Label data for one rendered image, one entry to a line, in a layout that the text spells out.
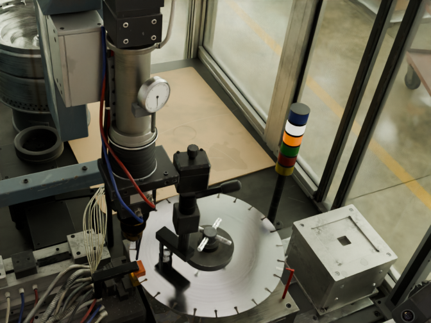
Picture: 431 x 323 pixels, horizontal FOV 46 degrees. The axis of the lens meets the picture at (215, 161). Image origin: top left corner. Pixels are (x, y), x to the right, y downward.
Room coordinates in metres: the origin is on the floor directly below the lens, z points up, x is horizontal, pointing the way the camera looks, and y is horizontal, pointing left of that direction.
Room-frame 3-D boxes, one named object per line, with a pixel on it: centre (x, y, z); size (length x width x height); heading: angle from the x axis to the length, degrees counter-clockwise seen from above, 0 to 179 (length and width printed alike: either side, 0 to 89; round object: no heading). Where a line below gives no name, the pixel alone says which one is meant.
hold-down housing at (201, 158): (0.63, 0.04, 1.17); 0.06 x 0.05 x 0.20; 112
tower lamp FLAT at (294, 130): (0.95, -0.17, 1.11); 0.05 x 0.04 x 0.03; 31
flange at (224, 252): (0.69, -0.01, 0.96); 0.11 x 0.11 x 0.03
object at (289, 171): (0.95, -0.17, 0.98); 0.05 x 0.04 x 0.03; 31
